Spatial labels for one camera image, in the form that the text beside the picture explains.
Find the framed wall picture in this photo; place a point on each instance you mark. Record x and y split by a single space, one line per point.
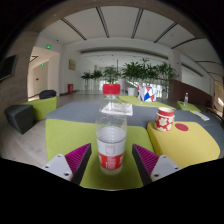
72 64

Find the red white floral mug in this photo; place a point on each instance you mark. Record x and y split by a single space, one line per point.
164 121

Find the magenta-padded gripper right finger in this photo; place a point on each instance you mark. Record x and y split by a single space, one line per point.
148 159

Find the red floor bin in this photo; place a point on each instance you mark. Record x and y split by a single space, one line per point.
70 88

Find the row of potted green plants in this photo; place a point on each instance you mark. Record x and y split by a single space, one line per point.
133 71

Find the lime green ottoman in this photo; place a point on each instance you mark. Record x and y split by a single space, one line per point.
43 107

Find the green exit sign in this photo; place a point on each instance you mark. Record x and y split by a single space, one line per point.
48 47

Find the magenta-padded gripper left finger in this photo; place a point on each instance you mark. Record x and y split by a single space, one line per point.
75 159

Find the yellow white booklet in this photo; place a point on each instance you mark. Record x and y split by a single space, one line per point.
200 115

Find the clear red-capped water bottle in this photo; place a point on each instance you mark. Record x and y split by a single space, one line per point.
111 140

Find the red white blue polyhedron box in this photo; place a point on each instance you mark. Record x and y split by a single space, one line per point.
146 94

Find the black wall monitor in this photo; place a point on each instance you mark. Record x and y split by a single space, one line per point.
8 67

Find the small clear water bottle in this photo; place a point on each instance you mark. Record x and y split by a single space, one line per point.
186 100

